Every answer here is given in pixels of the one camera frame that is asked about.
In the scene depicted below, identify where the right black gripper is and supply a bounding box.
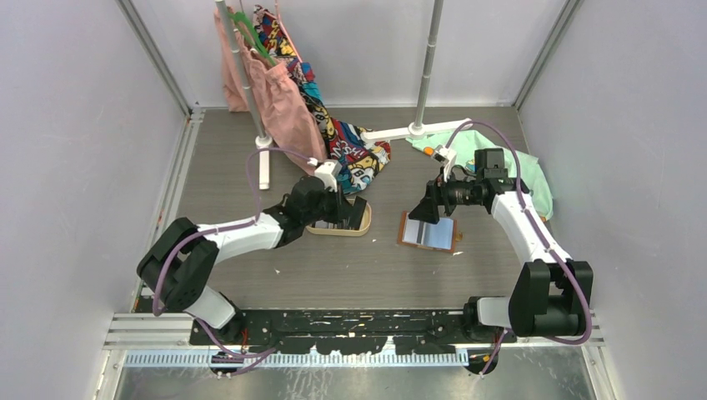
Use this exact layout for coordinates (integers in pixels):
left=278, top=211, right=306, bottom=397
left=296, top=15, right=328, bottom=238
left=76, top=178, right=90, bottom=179
left=409, top=165, right=483, bottom=224

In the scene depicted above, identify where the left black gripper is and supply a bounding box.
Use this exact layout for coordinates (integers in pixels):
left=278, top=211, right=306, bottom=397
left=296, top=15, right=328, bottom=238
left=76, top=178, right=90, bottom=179
left=302, top=181, right=354, bottom=226

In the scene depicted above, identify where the brown leather card holder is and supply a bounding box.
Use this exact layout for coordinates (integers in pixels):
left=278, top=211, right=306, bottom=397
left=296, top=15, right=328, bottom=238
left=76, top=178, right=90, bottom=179
left=398, top=212, right=461, bottom=253

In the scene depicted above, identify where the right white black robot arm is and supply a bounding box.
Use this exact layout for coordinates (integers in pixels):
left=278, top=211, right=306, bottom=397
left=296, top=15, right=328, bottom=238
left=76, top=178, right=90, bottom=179
left=409, top=145, right=594, bottom=345

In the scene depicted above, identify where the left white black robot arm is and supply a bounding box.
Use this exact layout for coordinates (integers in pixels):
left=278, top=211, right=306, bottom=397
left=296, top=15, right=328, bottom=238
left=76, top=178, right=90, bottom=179
left=137, top=176, right=368, bottom=344

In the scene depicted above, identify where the beige oval card tray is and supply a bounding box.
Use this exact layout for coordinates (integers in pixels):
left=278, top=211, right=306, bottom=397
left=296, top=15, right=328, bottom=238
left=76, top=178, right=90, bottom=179
left=306, top=197, right=372, bottom=237

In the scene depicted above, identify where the colourful comic print garment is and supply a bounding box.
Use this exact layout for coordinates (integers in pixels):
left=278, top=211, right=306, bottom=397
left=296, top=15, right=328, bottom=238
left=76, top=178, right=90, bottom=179
left=253, top=5, right=391, bottom=196

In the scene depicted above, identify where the mint green garment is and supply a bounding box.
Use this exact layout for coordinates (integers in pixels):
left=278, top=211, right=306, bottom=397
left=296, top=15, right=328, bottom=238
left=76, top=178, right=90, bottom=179
left=407, top=130, right=554, bottom=221

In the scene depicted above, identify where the right white rack stand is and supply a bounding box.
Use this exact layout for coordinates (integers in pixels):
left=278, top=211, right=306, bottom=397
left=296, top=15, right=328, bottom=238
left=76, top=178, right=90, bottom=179
left=361, top=0, right=470, bottom=143

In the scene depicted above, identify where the white rack stand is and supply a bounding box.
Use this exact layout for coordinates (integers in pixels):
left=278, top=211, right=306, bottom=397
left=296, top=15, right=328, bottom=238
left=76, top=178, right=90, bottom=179
left=361, top=0, right=470, bottom=143
left=215, top=0, right=273, bottom=191

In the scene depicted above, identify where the pink hanging garment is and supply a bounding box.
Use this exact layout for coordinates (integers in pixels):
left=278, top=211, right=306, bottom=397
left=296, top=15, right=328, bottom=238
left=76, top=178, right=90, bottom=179
left=236, top=30, right=328, bottom=175

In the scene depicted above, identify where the left white rack stand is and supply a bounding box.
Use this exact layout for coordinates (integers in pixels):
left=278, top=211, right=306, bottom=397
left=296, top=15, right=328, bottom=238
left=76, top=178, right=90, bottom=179
left=215, top=0, right=273, bottom=191

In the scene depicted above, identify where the green clothes hanger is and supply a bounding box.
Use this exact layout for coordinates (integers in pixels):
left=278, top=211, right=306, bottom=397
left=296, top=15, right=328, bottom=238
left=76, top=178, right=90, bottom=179
left=229, top=12, right=277, bottom=67

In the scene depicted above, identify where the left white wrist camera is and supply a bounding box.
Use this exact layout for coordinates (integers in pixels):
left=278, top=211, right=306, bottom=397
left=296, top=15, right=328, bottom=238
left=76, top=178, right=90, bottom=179
left=314, top=160, right=342, bottom=192

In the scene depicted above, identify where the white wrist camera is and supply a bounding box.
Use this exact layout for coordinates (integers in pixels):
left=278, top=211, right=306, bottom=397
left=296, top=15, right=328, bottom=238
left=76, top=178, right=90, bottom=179
left=432, top=145, right=457, bottom=182
left=314, top=160, right=342, bottom=192

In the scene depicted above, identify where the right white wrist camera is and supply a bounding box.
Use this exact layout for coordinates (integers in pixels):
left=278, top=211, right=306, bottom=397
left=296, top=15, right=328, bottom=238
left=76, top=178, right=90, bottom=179
left=432, top=145, right=457, bottom=182

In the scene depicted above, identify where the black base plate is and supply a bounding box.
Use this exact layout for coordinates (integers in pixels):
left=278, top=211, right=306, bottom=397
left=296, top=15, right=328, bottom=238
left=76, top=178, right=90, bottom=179
left=189, top=308, right=517, bottom=373

